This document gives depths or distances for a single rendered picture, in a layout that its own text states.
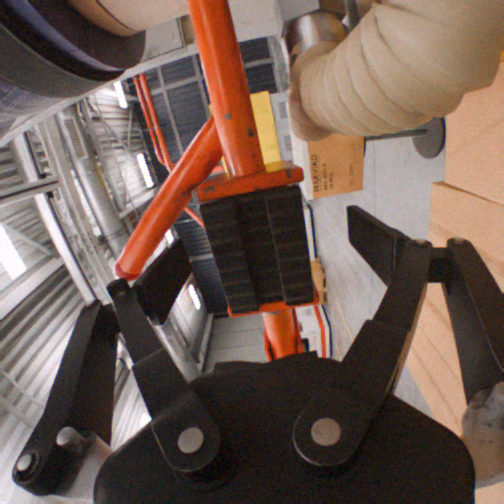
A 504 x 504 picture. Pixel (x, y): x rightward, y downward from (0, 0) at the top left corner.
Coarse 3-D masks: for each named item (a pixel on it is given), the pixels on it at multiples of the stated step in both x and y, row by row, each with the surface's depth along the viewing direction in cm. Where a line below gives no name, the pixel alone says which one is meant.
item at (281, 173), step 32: (192, 192) 12; (224, 192) 12; (256, 192) 12; (288, 192) 11; (224, 224) 12; (256, 224) 12; (288, 224) 12; (224, 256) 12; (256, 256) 13; (288, 256) 12; (224, 288) 13; (256, 288) 14; (288, 288) 13
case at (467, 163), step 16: (496, 80) 19; (464, 96) 25; (480, 96) 22; (496, 96) 20; (464, 112) 26; (480, 112) 23; (496, 112) 21; (448, 128) 30; (464, 128) 27; (480, 128) 24; (496, 128) 21; (448, 144) 31; (464, 144) 28; (480, 144) 25; (496, 144) 22; (448, 160) 33; (464, 160) 29; (480, 160) 26; (496, 160) 23; (448, 176) 33; (464, 176) 30; (480, 176) 26; (496, 176) 24; (480, 192) 27; (496, 192) 24
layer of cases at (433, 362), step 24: (432, 192) 89; (456, 192) 74; (432, 216) 93; (456, 216) 77; (480, 216) 64; (432, 240) 96; (480, 240) 66; (432, 288) 101; (432, 312) 103; (432, 336) 104; (408, 360) 132; (432, 360) 104; (456, 360) 84; (432, 384) 104; (456, 384) 83; (432, 408) 103; (456, 408) 82; (456, 432) 80
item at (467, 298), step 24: (456, 240) 9; (456, 264) 8; (480, 264) 7; (456, 288) 8; (480, 288) 6; (456, 312) 8; (480, 312) 6; (456, 336) 7; (480, 336) 5; (480, 360) 5; (480, 384) 5
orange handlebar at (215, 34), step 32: (192, 0) 9; (224, 0) 9; (224, 32) 10; (224, 64) 10; (224, 96) 11; (224, 128) 12; (256, 128) 12; (256, 160) 12; (288, 320) 17; (288, 352) 18
